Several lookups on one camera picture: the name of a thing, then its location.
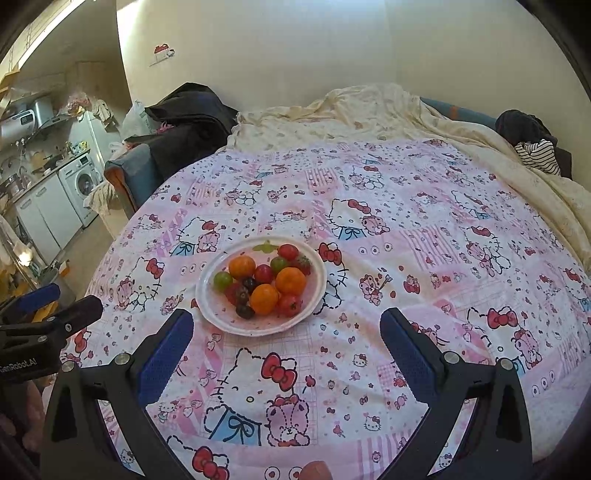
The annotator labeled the white washing machine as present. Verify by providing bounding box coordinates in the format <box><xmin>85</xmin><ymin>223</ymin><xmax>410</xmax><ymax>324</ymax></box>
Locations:
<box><xmin>58</xmin><ymin>152</ymin><xmax>105</xmax><ymax>227</ymax></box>

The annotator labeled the white kitchen cabinet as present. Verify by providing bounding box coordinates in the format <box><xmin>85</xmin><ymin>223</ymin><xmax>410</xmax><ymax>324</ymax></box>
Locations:
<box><xmin>16</xmin><ymin>174</ymin><xmax>84</xmax><ymax>261</ymax></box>

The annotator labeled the white plastic bag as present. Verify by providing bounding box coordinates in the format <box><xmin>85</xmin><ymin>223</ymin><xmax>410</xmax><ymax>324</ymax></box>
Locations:
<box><xmin>121</xmin><ymin>100</ymin><xmax>151</xmax><ymax>141</ymax></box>

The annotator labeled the white water heater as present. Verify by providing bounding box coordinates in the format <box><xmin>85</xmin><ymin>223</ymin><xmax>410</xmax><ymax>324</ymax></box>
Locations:
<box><xmin>0</xmin><ymin>108</ymin><xmax>40</xmax><ymax>146</ymax></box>

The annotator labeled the pink strawberry-print plate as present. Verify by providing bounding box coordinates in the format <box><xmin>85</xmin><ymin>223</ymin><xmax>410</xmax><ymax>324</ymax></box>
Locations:
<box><xmin>195</xmin><ymin>237</ymin><xmax>328</xmax><ymax>336</ymax></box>

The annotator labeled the blue grey sofa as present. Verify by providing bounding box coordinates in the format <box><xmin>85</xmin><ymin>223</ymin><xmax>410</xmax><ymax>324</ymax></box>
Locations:
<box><xmin>104</xmin><ymin>124</ymin><xmax>227</xmax><ymax>217</ymax></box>

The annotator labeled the pink cartoon printed blanket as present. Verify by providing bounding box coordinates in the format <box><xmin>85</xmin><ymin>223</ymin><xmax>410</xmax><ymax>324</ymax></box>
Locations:
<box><xmin>85</xmin><ymin>138</ymin><xmax>591</xmax><ymax>480</ymax></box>

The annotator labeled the silver range hood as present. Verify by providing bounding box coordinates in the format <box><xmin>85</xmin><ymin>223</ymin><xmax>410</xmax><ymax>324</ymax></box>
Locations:
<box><xmin>30</xmin><ymin>96</ymin><xmax>54</xmax><ymax>127</ymax></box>

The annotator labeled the red white wall sticker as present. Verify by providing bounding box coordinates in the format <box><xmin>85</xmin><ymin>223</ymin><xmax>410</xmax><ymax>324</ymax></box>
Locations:
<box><xmin>150</xmin><ymin>44</ymin><xmax>176</xmax><ymax>68</ymax></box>

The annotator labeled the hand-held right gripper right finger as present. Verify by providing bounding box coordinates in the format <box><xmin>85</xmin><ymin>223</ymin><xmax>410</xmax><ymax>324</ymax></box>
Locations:
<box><xmin>379</xmin><ymin>307</ymin><xmax>536</xmax><ymax>480</ymax></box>

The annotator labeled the blue cushion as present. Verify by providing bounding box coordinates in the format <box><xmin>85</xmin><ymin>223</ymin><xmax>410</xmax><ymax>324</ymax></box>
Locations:
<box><xmin>420</xmin><ymin>97</ymin><xmax>499</xmax><ymax>130</ymax></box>

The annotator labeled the cream duvet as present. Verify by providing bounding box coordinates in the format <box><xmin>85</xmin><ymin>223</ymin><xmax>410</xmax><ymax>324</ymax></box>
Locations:
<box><xmin>226</xmin><ymin>83</ymin><xmax>591</xmax><ymax>273</ymax></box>

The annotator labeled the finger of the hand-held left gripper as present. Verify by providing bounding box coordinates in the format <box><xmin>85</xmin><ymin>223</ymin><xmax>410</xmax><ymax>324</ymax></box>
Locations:
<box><xmin>0</xmin><ymin>295</ymin><xmax>103</xmax><ymax>357</ymax></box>
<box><xmin>0</xmin><ymin>282</ymin><xmax>62</xmax><ymax>319</ymax></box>

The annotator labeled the orange mandarin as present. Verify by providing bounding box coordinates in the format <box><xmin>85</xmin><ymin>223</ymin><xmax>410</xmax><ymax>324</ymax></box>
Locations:
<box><xmin>250</xmin><ymin>284</ymin><xmax>280</xmax><ymax>315</ymax></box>
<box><xmin>276</xmin><ymin>267</ymin><xmax>307</xmax><ymax>296</ymax></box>
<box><xmin>228</xmin><ymin>256</ymin><xmax>256</xmax><ymax>280</ymax></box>

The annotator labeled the striped garment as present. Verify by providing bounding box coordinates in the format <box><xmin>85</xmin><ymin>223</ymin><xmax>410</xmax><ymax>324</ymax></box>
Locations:
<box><xmin>514</xmin><ymin>140</ymin><xmax>561</xmax><ymax>176</ymax></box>

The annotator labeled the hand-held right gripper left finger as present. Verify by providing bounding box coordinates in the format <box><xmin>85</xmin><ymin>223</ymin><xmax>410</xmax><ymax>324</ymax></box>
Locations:
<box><xmin>41</xmin><ymin>308</ymin><xmax>195</xmax><ymax>480</ymax></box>

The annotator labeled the white refrigerator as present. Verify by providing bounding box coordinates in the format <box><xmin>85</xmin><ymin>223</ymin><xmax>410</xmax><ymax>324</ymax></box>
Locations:
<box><xmin>69</xmin><ymin>111</ymin><xmax>121</xmax><ymax>160</ymax></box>

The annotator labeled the black jacket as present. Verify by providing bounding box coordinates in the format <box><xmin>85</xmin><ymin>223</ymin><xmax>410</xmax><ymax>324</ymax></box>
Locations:
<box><xmin>144</xmin><ymin>83</ymin><xmax>238</xmax><ymax>139</ymax></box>

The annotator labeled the cream cloth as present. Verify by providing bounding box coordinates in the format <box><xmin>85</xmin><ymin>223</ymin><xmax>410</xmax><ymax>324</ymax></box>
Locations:
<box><xmin>84</xmin><ymin>182</ymin><xmax>123</xmax><ymax>217</ymax></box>

